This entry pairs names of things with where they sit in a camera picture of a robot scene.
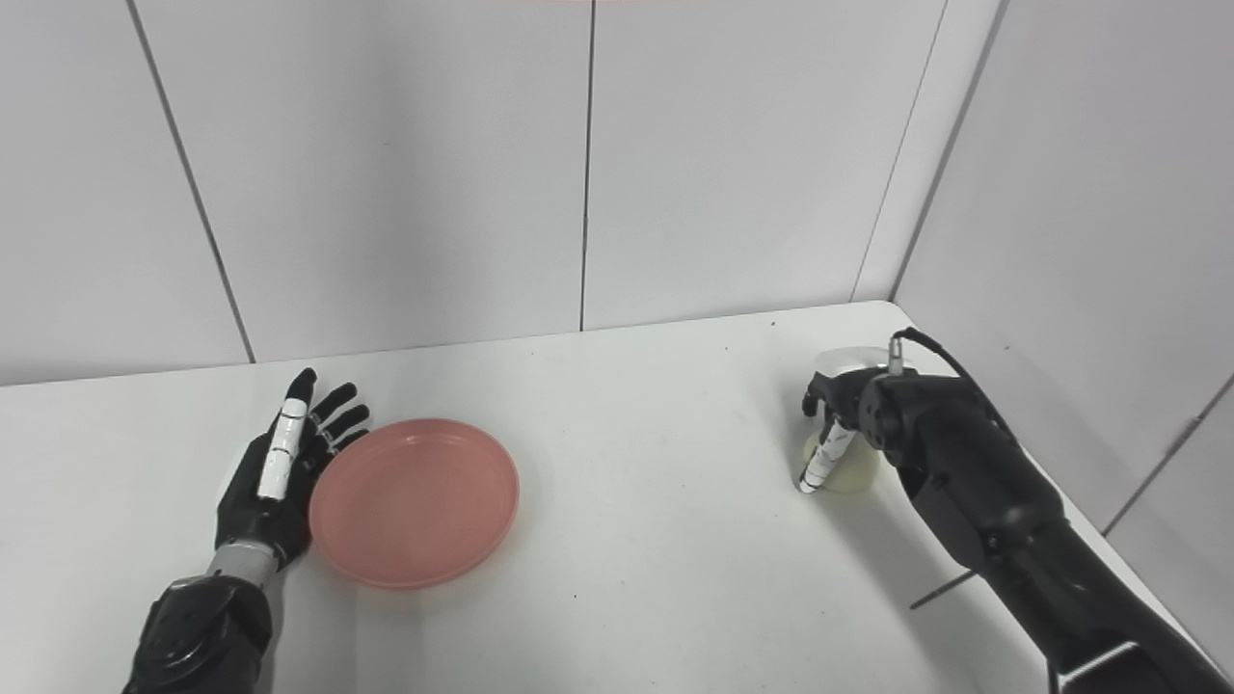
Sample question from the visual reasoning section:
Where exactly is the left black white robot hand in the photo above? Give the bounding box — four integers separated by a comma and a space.
213, 366, 372, 572

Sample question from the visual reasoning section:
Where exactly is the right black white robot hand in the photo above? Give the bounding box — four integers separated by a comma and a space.
796, 345, 898, 495

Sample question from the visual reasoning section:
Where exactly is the cream steamed bun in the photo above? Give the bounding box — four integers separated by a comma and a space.
798, 430, 881, 497

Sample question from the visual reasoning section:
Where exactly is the pink round plate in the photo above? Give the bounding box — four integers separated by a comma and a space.
308, 416, 522, 591

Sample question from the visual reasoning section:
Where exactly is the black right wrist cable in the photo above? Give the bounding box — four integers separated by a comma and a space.
887, 328, 1023, 449

